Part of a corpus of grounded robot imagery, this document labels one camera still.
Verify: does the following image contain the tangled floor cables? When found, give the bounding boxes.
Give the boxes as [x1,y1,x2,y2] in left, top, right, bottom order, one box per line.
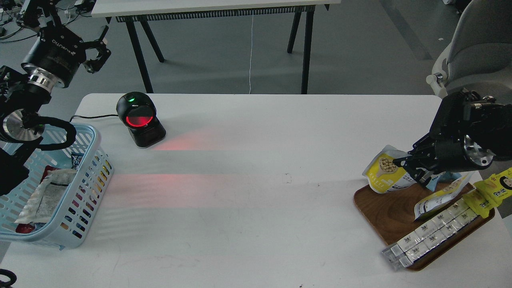
[0,0,96,44]

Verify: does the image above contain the black scanner cable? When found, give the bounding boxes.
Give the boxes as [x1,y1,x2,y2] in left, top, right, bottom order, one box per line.
[70,114,119,122]

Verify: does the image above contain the white background table black legs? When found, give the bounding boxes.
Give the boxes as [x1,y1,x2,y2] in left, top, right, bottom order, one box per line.
[91,0,340,94]

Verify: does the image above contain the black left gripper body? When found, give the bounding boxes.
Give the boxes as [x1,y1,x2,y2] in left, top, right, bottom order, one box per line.
[21,27,86,88]

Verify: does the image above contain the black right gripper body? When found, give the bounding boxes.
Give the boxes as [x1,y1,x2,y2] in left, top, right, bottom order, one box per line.
[424,135,494,174]

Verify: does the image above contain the blue snack bag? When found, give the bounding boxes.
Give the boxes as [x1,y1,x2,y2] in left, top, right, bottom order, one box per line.
[425,172,461,192]

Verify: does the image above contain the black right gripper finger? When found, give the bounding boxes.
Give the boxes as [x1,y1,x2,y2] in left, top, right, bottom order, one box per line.
[407,135,434,156]
[393,157,436,186]

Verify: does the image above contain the white snack pack in basket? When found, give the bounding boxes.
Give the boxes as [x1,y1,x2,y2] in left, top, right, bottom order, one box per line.
[14,168,77,224]

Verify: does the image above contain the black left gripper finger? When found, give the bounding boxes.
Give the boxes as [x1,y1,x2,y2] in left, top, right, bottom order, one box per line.
[82,25,109,50]
[83,44,112,74]

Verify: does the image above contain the black barcode scanner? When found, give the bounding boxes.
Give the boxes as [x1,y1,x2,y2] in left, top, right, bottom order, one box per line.
[116,92,166,148]

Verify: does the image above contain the yellow white bean snack pouch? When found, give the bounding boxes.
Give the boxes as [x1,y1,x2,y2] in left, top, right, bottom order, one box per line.
[362,145,416,194]

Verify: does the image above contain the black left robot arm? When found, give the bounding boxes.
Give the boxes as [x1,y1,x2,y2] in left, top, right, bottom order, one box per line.
[0,0,111,195]

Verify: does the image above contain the white hanging cable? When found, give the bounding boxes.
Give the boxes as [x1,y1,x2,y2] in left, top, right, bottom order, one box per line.
[249,15,254,94]

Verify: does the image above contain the yellow cartoon snack bag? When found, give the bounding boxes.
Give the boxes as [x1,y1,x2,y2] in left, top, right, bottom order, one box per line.
[462,168,512,218]

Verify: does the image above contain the dark blue snack in basket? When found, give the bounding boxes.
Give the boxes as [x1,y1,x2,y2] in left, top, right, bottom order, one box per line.
[71,153,84,170]

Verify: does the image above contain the brown wooden tray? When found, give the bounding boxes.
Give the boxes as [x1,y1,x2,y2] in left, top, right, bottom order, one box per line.
[353,184,496,271]

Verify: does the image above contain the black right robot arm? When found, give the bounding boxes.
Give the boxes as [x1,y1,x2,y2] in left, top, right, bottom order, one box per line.
[393,89,512,186]

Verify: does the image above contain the silver white biscuit pack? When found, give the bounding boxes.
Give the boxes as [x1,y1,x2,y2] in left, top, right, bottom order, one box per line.
[382,199,477,270]

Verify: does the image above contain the light blue plastic basket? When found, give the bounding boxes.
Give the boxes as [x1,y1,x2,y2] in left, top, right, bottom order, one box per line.
[0,123,114,249]

